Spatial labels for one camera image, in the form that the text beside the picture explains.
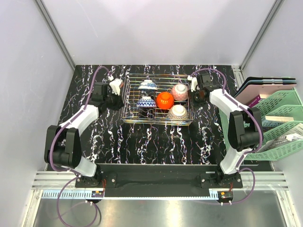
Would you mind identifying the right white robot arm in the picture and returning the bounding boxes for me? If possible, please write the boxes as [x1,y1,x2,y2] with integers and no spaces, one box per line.
[187,75,263,188]

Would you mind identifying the plain orange bowl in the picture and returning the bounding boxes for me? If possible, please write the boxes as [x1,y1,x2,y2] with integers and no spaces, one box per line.
[156,92,174,110]

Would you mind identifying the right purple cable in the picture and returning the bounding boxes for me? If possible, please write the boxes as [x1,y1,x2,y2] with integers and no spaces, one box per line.
[188,68,264,205]

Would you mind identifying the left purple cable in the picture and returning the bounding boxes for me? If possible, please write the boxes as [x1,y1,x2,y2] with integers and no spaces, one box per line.
[48,65,114,227]

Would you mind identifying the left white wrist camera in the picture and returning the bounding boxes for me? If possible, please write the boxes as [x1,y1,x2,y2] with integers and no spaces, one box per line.
[109,78,124,96]

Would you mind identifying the blue white floral bowl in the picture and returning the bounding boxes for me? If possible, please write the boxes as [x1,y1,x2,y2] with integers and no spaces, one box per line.
[138,79,158,91]

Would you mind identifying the orange patterned bowl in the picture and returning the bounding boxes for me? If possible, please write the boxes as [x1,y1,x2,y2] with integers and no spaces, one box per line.
[171,83,188,101]

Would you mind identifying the wire dish rack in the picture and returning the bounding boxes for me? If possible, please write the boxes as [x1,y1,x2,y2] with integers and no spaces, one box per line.
[120,73,195,126]

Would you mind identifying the purple book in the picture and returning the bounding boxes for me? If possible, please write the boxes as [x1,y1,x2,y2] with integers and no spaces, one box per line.
[247,94,270,108]

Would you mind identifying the blue zigzag bowl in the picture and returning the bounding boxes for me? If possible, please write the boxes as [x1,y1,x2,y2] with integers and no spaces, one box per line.
[136,96,157,108]

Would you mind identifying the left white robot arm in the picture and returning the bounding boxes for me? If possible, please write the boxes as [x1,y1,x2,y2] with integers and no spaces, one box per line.
[44,79,124,187]

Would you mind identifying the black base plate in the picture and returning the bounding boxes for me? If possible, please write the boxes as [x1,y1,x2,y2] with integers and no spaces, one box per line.
[75,164,243,189]

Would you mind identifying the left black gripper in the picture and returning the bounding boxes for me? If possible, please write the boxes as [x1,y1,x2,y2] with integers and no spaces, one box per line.
[104,89,125,111]

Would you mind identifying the pink folder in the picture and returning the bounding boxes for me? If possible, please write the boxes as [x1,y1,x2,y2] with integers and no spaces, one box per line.
[234,84,296,105]

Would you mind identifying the blue booklet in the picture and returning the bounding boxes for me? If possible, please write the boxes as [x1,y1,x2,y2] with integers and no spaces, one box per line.
[262,119,284,132]

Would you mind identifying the purple cable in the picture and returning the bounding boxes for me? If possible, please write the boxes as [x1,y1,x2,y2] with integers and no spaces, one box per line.
[48,65,114,227]
[188,68,264,205]

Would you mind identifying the spiral notebook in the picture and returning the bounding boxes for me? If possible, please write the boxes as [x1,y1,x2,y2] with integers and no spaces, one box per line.
[258,123,303,153]

